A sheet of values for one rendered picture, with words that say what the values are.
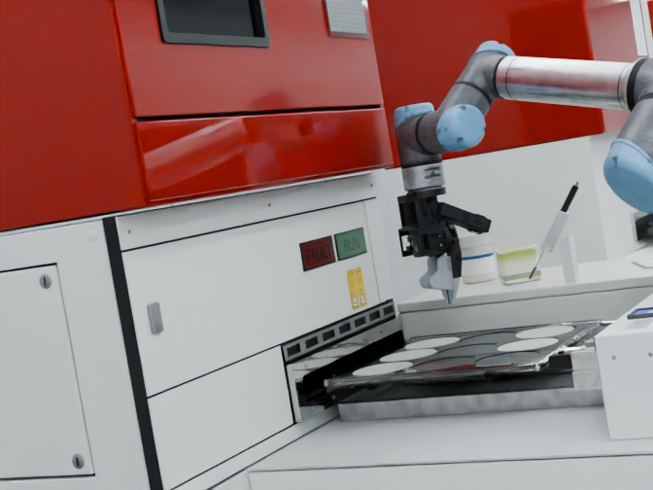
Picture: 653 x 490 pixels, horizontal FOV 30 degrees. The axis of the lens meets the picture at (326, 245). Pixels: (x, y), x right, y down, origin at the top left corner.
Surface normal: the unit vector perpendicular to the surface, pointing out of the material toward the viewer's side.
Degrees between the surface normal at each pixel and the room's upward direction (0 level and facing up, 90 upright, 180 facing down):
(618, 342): 90
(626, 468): 90
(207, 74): 90
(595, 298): 90
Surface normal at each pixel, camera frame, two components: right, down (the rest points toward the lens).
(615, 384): -0.45, 0.12
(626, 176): -0.62, 0.72
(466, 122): 0.51, -0.04
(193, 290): 0.88, -0.12
